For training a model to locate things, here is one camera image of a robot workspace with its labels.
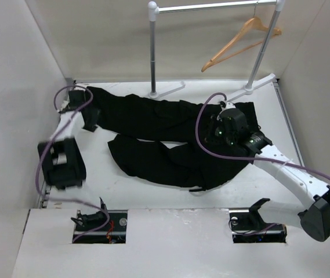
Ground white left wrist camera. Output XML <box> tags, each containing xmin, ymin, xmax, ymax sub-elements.
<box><xmin>57</xmin><ymin>100</ymin><xmax>69</xmax><ymax>113</ymax></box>

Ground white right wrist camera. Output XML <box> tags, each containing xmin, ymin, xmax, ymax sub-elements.
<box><xmin>216</xmin><ymin>100</ymin><xmax>235</xmax><ymax>120</ymax></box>

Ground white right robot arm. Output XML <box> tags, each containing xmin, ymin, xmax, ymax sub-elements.
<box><xmin>205</xmin><ymin>107</ymin><xmax>330</xmax><ymax>242</ymax></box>

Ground wooden clothes hanger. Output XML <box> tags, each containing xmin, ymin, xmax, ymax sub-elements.
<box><xmin>201</xmin><ymin>5</ymin><xmax>283</xmax><ymax>73</ymax></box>

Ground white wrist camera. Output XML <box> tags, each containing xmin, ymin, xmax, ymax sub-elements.
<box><xmin>57</xmin><ymin>100</ymin><xmax>69</xmax><ymax>113</ymax></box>
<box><xmin>216</xmin><ymin>100</ymin><xmax>235</xmax><ymax>120</ymax></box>

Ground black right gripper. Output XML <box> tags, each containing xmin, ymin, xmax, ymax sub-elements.
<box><xmin>196</xmin><ymin>115</ymin><xmax>236</xmax><ymax>147</ymax></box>

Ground black trousers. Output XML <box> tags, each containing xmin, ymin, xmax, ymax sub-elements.
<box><xmin>90</xmin><ymin>87</ymin><xmax>248</xmax><ymax>192</ymax></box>

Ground white clothes rack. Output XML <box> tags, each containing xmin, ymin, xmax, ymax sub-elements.
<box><xmin>147</xmin><ymin>0</ymin><xmax>287</xmax><ymax>103</ymax></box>

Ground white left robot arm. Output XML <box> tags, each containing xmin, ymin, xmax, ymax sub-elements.
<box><xmin>35</xmin><ymin>85</ymin><xmax>97</xmax><ymax>198</ymax></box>

